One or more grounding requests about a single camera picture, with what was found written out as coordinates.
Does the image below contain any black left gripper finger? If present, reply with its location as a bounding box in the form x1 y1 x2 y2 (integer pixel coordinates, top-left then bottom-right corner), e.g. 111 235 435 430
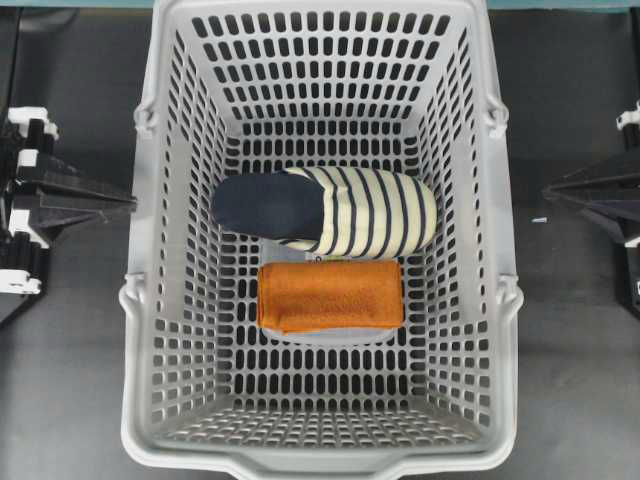
35 193 137 246
35 153 136 205

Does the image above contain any striped navy cream slipper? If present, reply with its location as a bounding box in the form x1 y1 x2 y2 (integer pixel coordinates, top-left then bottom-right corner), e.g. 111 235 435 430
212 166 438 259

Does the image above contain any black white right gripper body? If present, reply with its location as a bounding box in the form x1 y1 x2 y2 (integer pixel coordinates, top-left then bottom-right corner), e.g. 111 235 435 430
616 102 639 306

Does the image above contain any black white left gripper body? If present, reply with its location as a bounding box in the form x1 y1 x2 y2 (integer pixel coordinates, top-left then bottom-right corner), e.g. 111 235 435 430
1 107 59 295

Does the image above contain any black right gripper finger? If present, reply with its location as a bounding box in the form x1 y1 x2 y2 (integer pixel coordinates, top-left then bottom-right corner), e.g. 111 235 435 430
545 158 629 200
545 191 639 246

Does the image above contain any grey plastic shopping basket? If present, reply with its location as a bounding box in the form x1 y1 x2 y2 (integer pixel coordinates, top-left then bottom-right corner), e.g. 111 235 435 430
119 1 523 479

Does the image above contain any orange cloth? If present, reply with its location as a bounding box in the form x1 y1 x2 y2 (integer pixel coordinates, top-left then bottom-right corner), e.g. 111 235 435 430
257 261 404 334

